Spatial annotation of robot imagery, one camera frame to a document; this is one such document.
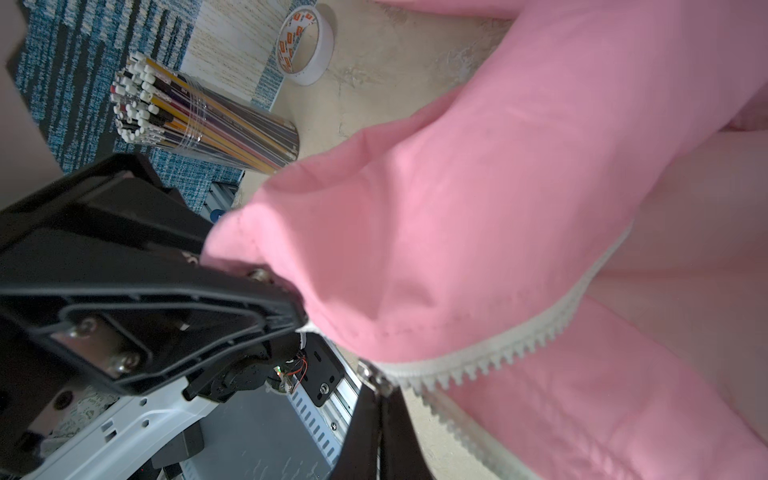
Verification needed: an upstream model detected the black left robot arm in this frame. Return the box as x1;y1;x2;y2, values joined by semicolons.
1;154;306;479

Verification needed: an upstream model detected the cup of white-tipped markers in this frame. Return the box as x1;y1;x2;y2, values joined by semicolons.
109;53;299;175

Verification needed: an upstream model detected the pink hooded zip jacket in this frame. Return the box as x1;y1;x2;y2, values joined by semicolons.
203;1;767;479

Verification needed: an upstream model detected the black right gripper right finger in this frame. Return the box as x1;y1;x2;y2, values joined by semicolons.
380;389;433;480

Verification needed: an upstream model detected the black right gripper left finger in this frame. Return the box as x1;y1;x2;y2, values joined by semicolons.
329;385;381;480

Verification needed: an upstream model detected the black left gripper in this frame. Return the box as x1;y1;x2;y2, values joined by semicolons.
1;153;306;474

